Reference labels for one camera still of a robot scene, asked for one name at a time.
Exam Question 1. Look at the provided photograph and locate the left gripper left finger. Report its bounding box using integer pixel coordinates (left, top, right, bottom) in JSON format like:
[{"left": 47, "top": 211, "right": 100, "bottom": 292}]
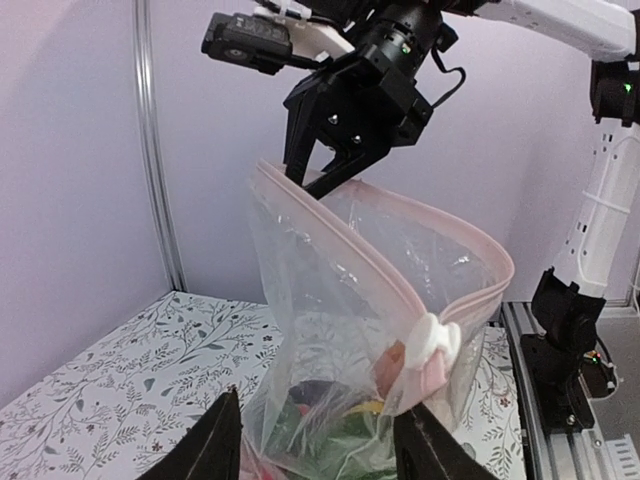
[{"left": 142, "top": 389, "right": 242, "bottom": 480}]

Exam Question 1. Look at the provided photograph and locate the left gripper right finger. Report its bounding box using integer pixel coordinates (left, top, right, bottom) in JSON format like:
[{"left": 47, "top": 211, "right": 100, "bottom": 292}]
[{"left": 393, "top": 403, "right": 493, "bottom": 480}]

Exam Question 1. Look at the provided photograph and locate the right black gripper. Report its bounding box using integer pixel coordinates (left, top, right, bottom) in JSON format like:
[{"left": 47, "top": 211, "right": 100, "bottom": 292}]
[{"left": 283, "top": 1, "right": 458, "bottom": 200}]

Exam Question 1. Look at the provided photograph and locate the green toy cucumber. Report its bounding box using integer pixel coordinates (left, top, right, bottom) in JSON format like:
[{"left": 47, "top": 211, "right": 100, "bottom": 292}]
[{"left": 320, "top": 412, "right": 393, "bottom": 456}]

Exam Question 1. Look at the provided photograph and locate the dark purple toy fruit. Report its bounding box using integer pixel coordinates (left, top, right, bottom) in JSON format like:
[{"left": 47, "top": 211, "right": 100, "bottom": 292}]
[{"left": 289, "top": 380, "right": 346, "bottom": 406}]

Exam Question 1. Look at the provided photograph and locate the clear zip top bag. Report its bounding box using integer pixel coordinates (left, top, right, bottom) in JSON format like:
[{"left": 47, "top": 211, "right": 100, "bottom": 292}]
[{"left": 242, "top": 161, "right": 514, "bottom": 479}]

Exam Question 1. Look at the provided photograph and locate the yellow toy pepper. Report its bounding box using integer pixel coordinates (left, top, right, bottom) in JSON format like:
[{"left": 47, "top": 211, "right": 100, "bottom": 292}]
[{"left": 345, "top": 400, "right": 384, "bottom": 415}]

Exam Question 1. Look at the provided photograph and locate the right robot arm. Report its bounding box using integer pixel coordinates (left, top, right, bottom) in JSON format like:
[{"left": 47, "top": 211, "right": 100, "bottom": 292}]
[{"left": 362, "top": 15, "right": 598, "bottom": 301}]

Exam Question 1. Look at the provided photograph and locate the floral table mat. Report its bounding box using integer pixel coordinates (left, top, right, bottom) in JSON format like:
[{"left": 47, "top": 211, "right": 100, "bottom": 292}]
[{"left": 1, "top": 292, "right": 526, "bottom": 479}]

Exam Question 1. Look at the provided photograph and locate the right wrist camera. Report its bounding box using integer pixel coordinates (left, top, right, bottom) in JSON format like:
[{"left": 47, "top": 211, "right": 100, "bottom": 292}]
[{"left": 200, "top": 4, "right": 356, "bottom": 76}]

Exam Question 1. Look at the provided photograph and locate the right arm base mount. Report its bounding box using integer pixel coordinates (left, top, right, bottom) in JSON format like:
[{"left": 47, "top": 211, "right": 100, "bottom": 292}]
[{"left": 520, "top": 267, "right": 606, "bottom": 435}]

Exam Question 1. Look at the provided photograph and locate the right aluminium frame post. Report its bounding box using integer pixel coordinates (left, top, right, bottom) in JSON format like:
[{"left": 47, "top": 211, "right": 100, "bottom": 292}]
[{"left": 132, "top": 0, "right": 188, "bottom": 292}]

